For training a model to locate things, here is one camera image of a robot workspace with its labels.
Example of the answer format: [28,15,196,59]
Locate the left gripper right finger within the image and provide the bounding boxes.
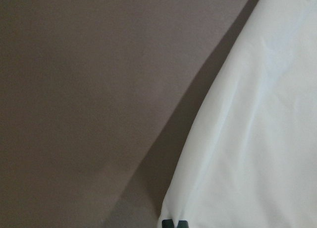
[177,220,188,228]

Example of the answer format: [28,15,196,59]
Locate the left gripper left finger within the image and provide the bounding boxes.
[161,219,174,228]

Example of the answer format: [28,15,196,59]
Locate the cream long sleeve shirt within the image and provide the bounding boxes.
[157,0,317,228]

